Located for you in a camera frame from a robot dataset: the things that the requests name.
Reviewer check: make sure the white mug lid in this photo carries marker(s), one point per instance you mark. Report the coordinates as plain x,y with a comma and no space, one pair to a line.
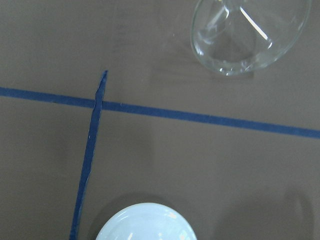
147,221

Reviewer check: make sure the clear glass funnel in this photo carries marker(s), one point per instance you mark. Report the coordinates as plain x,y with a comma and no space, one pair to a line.
233,37

